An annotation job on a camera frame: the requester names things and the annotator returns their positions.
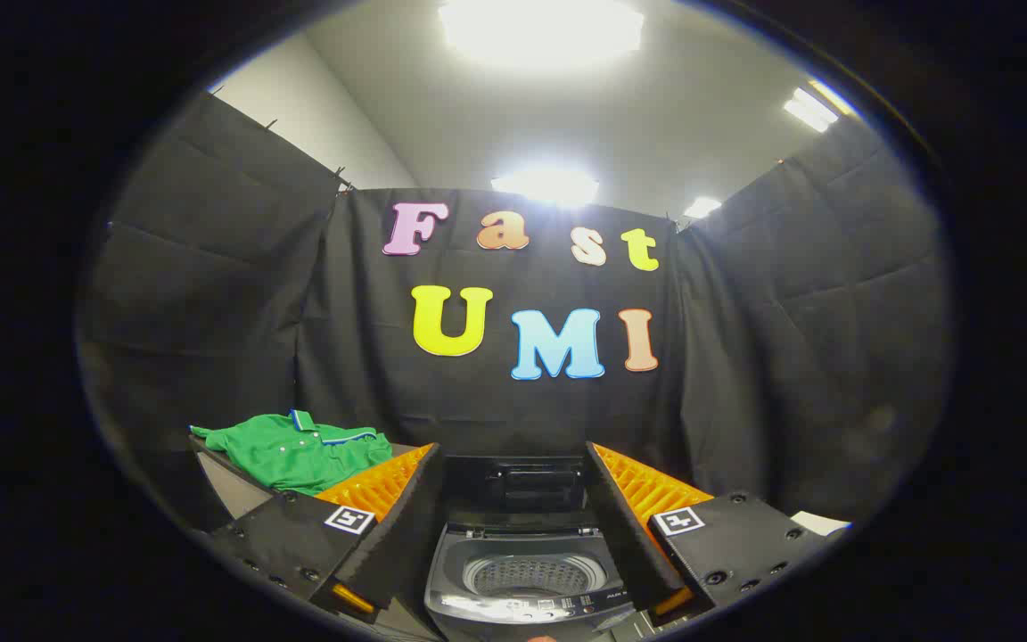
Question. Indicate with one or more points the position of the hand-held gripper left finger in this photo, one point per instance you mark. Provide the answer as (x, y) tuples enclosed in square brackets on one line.
[(405, 535)]

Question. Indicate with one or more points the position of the white flat object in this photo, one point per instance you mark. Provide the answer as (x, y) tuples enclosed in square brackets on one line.
[(821, 522)]

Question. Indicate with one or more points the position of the grey washing machine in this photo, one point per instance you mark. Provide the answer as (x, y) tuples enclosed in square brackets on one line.
[(522, 535)]

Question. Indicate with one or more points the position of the grey side cabinet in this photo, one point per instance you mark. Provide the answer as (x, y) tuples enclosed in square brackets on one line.
[(237, 490)]

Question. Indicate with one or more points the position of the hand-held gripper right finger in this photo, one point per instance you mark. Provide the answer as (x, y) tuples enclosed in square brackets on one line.
[(625, 535)]

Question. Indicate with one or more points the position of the small ceiling light panel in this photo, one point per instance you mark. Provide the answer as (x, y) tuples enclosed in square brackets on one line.
[(702, 207)]

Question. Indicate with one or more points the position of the dark glass washing machine lid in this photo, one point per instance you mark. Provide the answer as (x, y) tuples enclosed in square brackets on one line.
[(513, 486)]

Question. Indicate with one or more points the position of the black backdrop cloth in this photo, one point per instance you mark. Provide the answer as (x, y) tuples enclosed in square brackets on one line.
[(496, 401)]

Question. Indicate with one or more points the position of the green polo shirt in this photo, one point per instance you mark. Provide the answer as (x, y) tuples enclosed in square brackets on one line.
[(291, 450)]

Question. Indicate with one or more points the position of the large ceiling light panel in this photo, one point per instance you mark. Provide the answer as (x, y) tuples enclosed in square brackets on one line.
[(540, 27)]

